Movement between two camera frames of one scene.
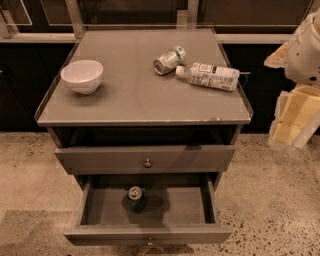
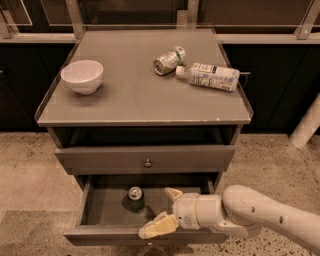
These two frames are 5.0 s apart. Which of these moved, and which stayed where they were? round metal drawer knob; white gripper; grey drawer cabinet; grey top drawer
Moved: white gripper
Stayed: round metal drawer knob; grey top drawer; grey drawer cabinet
